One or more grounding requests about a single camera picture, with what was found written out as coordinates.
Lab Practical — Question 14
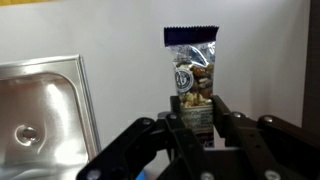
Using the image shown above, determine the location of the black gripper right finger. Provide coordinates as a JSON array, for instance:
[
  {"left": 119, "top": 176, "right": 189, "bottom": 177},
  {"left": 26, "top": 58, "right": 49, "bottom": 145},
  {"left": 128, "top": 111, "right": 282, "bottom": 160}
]
[{"left": 211, "top": 94, "right": 320, "bottom": 180}]

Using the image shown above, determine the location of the stainless steel sink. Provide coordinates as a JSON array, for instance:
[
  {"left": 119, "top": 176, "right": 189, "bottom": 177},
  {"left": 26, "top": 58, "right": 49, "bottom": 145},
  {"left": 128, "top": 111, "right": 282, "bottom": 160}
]
[{"left": 0, "top": 54, "right": 103, "bottom": 180}]

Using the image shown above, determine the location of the dark wood cabinet panel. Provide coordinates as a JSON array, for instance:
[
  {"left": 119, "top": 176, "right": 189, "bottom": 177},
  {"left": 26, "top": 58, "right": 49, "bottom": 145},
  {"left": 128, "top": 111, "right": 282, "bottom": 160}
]
[{"left": 301, "top": 0, "right": 320, "bottom": 135}]

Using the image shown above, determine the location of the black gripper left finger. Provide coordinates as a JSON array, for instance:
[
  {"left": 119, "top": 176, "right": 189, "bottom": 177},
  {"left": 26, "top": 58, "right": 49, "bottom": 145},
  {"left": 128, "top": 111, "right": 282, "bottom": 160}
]
[{"left": 75, "top": 95, "right": 218, "bottom": 180}]

